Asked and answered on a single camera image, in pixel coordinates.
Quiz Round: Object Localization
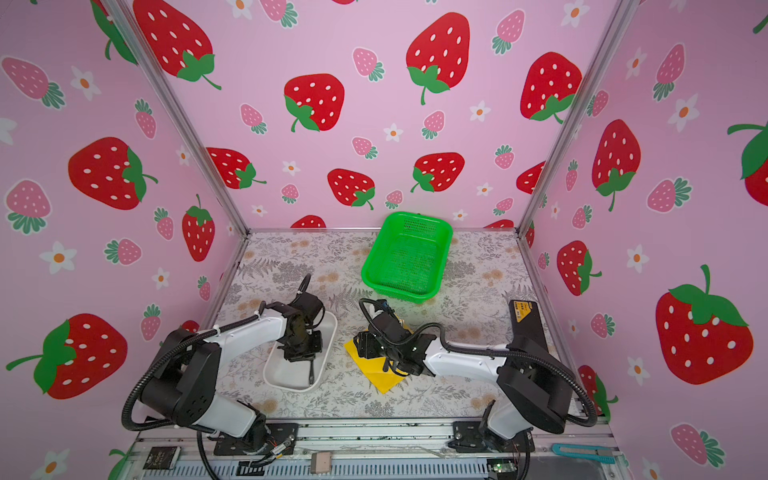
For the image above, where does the black box yellow label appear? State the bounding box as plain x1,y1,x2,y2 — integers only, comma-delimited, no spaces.
509,300,547,346

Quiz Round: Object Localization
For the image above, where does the teal utility knife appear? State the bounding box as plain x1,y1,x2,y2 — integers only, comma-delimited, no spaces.
551,443,616,465

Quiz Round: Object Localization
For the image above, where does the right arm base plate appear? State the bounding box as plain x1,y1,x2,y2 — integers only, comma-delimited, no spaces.
446,420,534,454

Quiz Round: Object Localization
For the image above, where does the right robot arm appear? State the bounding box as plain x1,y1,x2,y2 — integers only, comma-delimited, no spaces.
354,298,598,441

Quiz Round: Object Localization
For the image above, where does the small black card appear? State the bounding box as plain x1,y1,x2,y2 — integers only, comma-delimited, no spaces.
142,446,181,470

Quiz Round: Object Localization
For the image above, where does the small pink block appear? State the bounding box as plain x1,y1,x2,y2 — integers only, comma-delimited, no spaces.
310,451,333,475

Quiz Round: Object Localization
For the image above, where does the white rectangular tray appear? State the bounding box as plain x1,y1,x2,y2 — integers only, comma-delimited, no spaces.
263,312,338,393

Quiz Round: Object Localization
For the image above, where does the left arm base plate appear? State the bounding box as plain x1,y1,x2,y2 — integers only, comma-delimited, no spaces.
213,422,299,457

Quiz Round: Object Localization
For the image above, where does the aluminium rail frame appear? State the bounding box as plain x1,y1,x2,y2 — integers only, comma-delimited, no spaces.
116,418,633,479

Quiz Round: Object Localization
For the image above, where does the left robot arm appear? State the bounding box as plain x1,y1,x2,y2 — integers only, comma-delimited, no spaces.
121,291,325,452

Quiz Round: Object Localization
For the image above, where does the yellow paper napkin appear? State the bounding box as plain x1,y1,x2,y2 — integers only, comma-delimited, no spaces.
344,329,412,394

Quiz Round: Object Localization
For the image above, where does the green plastic basket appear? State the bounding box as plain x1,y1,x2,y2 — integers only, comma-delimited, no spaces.
361,212,453,304

